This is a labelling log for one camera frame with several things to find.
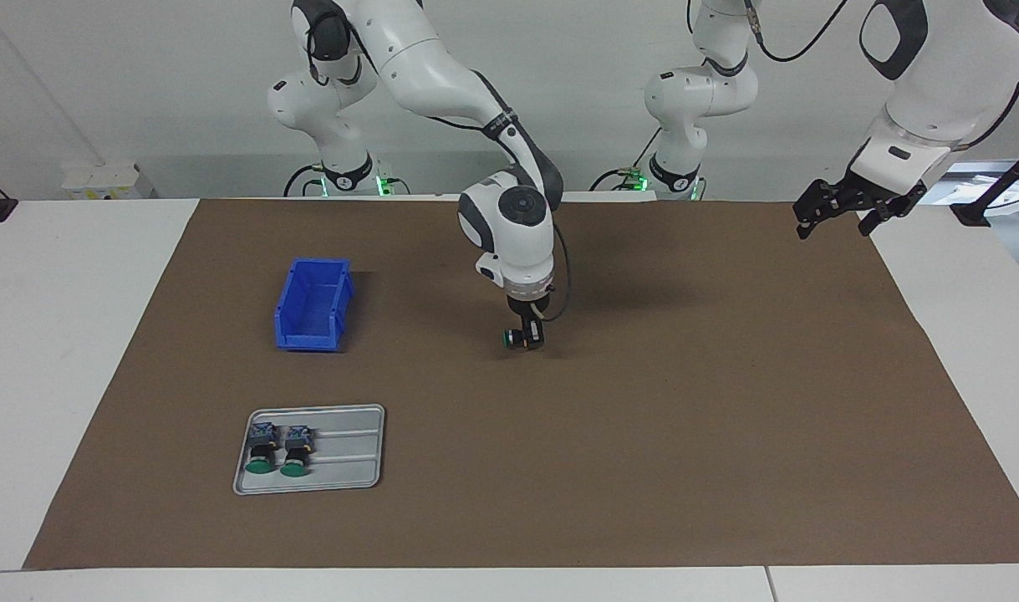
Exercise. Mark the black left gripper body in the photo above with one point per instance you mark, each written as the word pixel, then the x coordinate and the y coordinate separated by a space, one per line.
pixel 878 196

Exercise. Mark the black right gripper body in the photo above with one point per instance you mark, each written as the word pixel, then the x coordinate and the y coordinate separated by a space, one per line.
pixel 530 308

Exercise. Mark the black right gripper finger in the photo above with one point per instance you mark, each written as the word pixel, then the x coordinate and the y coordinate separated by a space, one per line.
pixel 537 333

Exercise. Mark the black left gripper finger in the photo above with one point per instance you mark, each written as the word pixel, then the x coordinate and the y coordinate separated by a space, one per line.
pixel 820 202
pixel 881 213

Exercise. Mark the green push button switch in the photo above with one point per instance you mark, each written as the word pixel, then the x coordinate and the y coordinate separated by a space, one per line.
pixel 510 339
pixel 297 453
pixel 262 451

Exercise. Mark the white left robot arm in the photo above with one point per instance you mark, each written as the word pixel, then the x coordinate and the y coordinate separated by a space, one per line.
pixel 944 75

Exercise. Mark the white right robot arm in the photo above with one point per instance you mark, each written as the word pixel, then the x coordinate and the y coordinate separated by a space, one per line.
pixel 442 67

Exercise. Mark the black stand with rod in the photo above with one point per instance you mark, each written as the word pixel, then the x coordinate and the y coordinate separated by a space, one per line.
pixel 973 213

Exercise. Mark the brown table mat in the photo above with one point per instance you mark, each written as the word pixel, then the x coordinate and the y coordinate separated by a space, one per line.
pixel 601 435

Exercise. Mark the blue plastic bin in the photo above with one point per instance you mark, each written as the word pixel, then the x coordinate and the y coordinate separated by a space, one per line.
pixel 313 334

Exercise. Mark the grey metal tray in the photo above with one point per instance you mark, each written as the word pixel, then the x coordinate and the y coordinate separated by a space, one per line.
pixel 350 468

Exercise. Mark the white cardboard box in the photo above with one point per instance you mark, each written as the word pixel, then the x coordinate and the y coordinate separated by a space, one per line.
pixel 108 180

